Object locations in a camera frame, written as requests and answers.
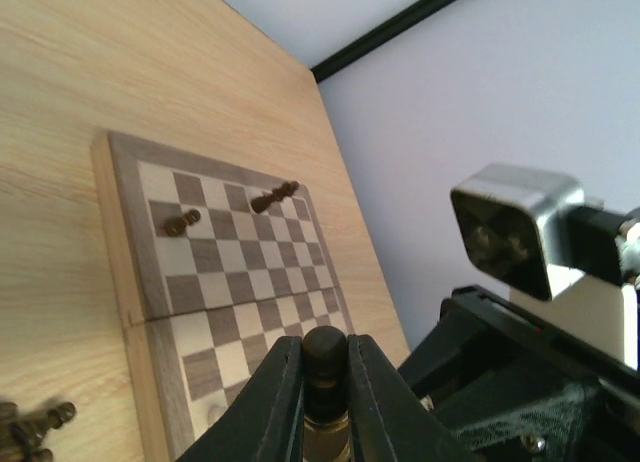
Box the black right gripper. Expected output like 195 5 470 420
398 286 639 461

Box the black enclosure frame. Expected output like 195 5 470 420
311 0 458 83

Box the pile of dark chess pieces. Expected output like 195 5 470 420
1 401 77 462

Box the dark piece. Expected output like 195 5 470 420
250 181 300 214
302 326 349 461

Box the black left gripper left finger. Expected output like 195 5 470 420
179 336 304 462

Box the wooden chessboard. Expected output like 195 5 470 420
92 132 352 461

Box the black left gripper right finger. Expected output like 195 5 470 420
347 335 476 461

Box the dark pawn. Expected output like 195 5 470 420
163 209 201 237

